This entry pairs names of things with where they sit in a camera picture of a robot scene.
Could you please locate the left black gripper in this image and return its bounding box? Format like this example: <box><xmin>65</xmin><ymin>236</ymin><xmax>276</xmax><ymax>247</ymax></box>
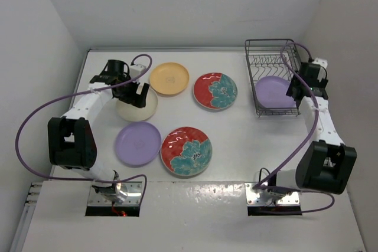
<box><xmin>114</xmin><ymin>74</ymin><xmax>148</xmax><ymax>107</ymax></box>

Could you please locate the cream plate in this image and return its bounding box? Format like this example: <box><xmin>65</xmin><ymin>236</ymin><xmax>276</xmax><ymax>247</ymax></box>
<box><xmin>116</xmin><ymin>88</ymin><xmax>158</xmax><ymax>122</ymax></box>

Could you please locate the purple plate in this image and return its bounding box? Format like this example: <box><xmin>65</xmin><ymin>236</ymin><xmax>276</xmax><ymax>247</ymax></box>
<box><xmin>114</xmin><ymin>122</ymin><xmax>161</xmax><ymax>167</ymax></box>
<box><xmin>255</xmin><ymin>76</ymin><xmax>295</xmax><ymax>109</ymax></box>

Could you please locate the yellow plate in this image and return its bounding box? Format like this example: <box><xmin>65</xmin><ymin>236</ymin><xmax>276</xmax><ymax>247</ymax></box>
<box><xmin>149</xmin><ymin>62</ymin><xmax>190</xmax><ymax>96</ymax></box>

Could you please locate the wire dish rack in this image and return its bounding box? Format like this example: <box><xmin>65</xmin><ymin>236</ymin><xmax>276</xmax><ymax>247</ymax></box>
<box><xmin>245</xmin><ymin>39</ymin><xmax>301</xmax><ymax>116</ymax></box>

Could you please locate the red floral plate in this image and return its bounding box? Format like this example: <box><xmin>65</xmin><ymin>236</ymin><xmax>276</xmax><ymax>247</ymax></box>
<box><xmin>193</xmin><ymin>73</ymin><xmax>238</xmax><ymax>110</ymax></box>
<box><xmin>160</xmin><ymin>126</ymin><xmax>213</xmax><ymax>178</ymax></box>

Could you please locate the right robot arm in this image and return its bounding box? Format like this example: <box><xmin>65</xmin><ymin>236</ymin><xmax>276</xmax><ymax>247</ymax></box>
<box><xmin>264</xmin><ymin>58</ymin><xmax>357</xmax><ymax>195</ymax></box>

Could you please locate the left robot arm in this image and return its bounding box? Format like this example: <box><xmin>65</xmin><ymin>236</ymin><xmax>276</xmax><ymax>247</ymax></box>
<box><xmin>48</xmin><ymin>60</ymin><xmax>149</xmax><ymax>204</ymax></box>

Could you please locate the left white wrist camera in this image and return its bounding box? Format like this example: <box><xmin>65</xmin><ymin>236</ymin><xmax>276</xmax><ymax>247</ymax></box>
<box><xmin>129</xmin><ymin>64</ymin><xmax>146</xmax><ymax>78</ymax></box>

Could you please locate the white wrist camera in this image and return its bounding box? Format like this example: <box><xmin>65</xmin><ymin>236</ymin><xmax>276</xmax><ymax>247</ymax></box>
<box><xmin>313</xmin><ymin>58</ymin><xmax>328</xmax><ymax>68</ymax></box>
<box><xmin>129</xmin><ymin>64</ymin><xmax>146</xmax><ymax>78</ymax></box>

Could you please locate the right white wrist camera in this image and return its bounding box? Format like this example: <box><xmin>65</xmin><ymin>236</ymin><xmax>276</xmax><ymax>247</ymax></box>
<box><xmin>313</xmin><ymin>58</ymin><xmax>328</xmax><ymax>68</ymax></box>

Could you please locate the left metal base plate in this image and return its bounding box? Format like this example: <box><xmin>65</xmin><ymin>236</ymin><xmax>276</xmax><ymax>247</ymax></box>
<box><xmin>87</xmin><ymin>182</ymin><xmax>142</xmax><ymax>207</ymax></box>

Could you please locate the metal base plate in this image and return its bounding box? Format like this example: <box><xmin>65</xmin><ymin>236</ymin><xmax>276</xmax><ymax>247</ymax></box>
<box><xmin>87</xmin><ymin>182</ymin><xmax>142</xmax><ymax>207</ymax></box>
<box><xmin>245</xmin><ymin>182</ymin><xmax>300</xmax><ymax>207</ymax></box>

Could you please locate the black cable red tip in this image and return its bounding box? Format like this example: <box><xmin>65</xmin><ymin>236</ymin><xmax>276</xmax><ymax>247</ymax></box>
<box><xmin>112</xmin><ymin>202</ymin><xmax>127</xmax><ymax>217</ymax></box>

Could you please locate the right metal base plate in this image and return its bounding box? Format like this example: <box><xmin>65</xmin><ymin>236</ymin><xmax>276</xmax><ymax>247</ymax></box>
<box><xmin>245</xmin><ymin>182</ymin><xmax>300</xmax><ymax>207</ymax></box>

